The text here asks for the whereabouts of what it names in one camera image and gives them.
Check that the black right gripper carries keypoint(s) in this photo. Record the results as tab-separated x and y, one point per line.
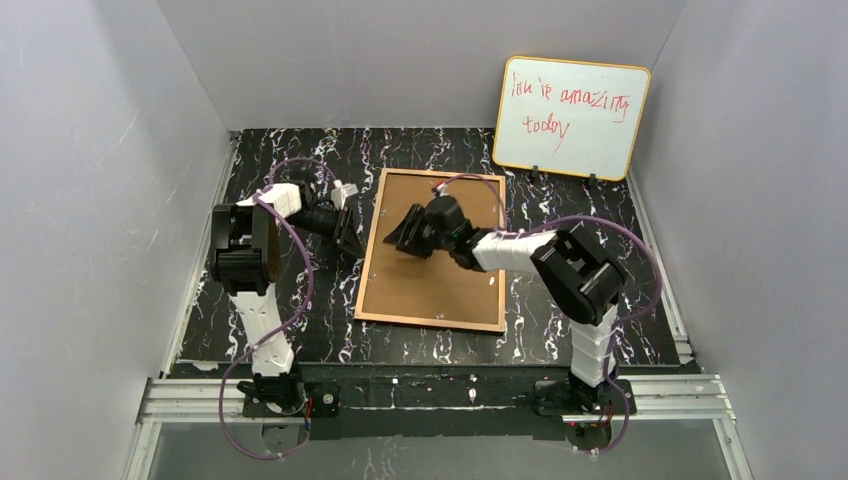
424	227

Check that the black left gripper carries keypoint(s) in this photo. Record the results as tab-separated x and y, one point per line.
342	225

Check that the brown frame backing board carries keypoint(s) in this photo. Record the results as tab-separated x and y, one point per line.
430	285

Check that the black wooden picture frame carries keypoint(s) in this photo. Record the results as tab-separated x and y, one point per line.
363	265

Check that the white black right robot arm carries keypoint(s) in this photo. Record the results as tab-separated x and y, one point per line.
581	278

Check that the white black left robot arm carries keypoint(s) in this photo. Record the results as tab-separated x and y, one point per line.
247	262

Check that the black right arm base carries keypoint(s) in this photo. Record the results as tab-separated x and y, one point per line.
574	397

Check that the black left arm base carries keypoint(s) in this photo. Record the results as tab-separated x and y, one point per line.
288	396

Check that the whiteboard with red writing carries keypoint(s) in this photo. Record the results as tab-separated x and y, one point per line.
569	117

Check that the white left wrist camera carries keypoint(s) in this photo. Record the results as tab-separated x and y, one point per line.
341	192

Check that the aluminium mounting rail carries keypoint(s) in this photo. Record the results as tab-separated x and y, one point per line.
484	392

